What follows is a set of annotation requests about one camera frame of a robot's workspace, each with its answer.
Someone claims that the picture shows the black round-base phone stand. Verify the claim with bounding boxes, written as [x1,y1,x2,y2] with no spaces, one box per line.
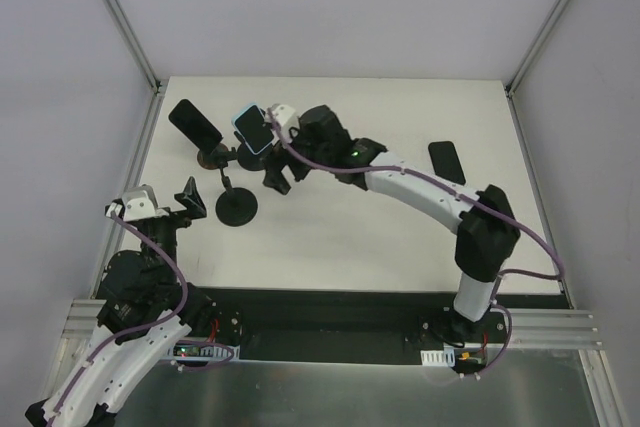
[209,144,258,227]

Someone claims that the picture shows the black phone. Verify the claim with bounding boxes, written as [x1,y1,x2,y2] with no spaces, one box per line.
[168,99,223,154]
[428,141,466,185]

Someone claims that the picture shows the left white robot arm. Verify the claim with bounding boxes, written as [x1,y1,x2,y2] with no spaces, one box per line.
[25,178,213,426]

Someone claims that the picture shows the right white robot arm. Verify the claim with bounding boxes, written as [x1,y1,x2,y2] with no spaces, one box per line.
[263,104,520,346]

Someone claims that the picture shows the wooden-base phone stand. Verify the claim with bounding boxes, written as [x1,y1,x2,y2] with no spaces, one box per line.
[197,143,231,170]

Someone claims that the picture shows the light blue cased phone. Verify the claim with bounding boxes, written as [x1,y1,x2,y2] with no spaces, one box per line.
[231,104,274,155]

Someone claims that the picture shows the black stand under blue phone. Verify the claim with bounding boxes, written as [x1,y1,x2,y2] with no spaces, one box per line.
[234,130,273,171]

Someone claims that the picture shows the black phone on wooden stand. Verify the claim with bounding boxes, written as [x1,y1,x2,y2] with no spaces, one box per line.
[168,99,223,154]

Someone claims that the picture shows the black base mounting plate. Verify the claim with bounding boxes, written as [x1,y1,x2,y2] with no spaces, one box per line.
[189,284,574,364]

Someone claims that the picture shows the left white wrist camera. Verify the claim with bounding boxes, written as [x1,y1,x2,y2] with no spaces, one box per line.
[105,184,159,223]

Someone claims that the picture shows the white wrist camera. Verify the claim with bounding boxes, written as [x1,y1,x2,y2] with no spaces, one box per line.
[105,184,159,223]
[265,104,300,144]

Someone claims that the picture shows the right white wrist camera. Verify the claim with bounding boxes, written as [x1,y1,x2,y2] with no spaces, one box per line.
[265,104,300,144]

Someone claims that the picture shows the left white cable duct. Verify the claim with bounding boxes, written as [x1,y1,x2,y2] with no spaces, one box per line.
[167,342,240,362]

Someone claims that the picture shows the white cable duct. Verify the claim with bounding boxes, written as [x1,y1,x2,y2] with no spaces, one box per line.
[167,342,240,362]
[420,346,456,368]

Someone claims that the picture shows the left aluminium frame post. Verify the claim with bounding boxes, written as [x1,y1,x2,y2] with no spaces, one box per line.
[102,0,164,95]

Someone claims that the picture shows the aluminium frame post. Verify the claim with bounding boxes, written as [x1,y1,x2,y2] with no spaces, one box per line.
[504,0,572,99]
[102,0,164,95]

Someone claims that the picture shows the right white cable duct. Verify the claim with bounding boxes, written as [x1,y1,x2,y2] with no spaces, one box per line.
[420,346,456,368]

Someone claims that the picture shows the horizontal aluminium rail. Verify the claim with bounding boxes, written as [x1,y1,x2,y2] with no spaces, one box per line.
[61,299,604,350]

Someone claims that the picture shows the right aluminium frame post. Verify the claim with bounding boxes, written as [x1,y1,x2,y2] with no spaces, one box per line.
[504,0,572,99]

